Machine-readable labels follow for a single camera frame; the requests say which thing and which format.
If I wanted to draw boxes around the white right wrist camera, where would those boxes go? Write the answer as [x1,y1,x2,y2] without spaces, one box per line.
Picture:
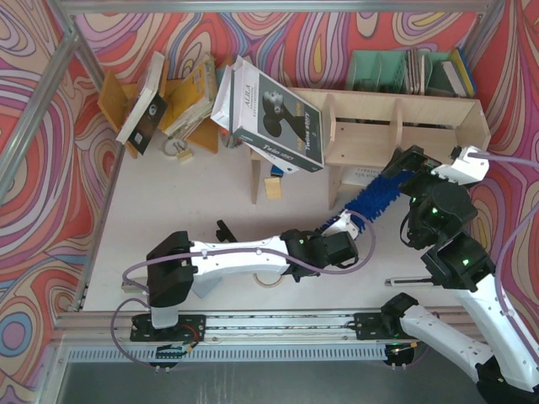
[430,146,489,185]

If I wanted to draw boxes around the gold binder clip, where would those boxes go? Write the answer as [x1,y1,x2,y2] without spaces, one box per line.
[176,146,193,162]

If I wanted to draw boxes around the blue and yellow book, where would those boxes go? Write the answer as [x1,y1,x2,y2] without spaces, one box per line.
[441,48,477,98]

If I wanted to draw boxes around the white spiral notebook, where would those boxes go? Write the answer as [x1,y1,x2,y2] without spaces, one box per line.
[341,167,382,187]

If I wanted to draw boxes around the small blue sharpener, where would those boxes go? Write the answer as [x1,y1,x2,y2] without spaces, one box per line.
[270,165,284,178]

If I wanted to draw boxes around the large Twins story book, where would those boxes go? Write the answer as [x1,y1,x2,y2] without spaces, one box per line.
[211,57,324,173]

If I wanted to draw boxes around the teal desk file organizer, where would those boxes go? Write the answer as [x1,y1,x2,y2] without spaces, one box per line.
[344,47,461,98]

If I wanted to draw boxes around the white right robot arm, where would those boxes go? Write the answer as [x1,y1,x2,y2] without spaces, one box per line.
[352,146,538,403]

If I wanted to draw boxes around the stack of yellow books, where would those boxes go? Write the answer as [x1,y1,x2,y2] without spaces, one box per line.
[163,54,217,140]

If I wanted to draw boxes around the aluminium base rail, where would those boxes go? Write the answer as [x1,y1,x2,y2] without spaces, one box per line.
[54,311,489,346]

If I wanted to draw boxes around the white and black paperback book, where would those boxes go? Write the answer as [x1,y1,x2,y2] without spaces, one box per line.
[116,51,168,155]

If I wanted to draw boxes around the blue microfiber duster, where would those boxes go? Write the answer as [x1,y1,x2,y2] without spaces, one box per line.
[318,171,413,232]

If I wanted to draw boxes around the light wooden bookshelf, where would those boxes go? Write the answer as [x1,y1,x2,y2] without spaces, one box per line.
[249,87,492,211]

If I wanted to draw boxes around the pen cup with pens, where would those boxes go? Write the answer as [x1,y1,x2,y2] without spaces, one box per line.
[219,128,243,149]

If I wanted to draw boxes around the yellow wooden book rack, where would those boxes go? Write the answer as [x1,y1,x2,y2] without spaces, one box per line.
[98,59,218,154]

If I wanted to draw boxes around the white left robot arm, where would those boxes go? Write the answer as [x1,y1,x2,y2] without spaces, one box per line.
[147,228,359,330]

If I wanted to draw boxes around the small grey stapler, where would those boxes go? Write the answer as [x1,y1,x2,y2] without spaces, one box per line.
[121,281,148,294]

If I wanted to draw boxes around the yellow sticky note pad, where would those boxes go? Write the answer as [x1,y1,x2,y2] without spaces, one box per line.
[264,177,283,199]

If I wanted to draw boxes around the beige masking tape roll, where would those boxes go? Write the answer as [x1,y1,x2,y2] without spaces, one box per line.
[253,274,283,289]

